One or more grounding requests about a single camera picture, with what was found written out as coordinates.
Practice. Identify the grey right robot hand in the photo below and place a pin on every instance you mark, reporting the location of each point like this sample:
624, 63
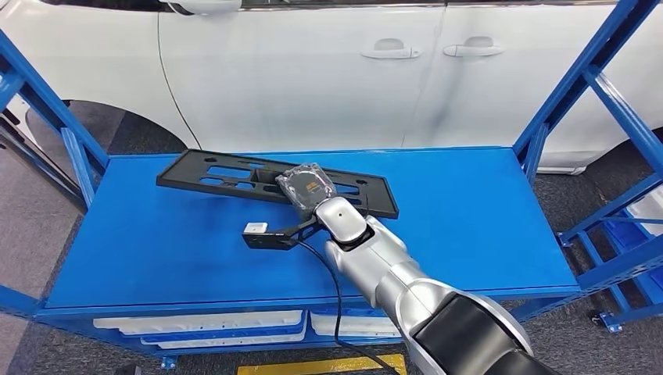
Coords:
308, 186

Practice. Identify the black plastic mounting plate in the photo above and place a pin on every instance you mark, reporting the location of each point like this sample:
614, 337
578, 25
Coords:
178, 173

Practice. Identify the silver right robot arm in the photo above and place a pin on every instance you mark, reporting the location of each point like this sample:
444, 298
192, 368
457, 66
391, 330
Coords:
383, 259

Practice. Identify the blue metal shelf rack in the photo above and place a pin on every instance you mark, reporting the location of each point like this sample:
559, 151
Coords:
466, 233

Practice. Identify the white car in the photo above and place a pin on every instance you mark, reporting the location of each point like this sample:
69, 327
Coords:
311, 77

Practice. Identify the blue rack with casters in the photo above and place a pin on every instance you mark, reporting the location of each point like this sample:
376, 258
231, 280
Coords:
611, 208

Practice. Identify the black camera bracket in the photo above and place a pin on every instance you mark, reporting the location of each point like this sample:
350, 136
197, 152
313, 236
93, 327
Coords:
303, 227

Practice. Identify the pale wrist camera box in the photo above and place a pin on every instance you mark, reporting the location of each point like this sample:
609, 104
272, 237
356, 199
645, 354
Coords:
256, 230

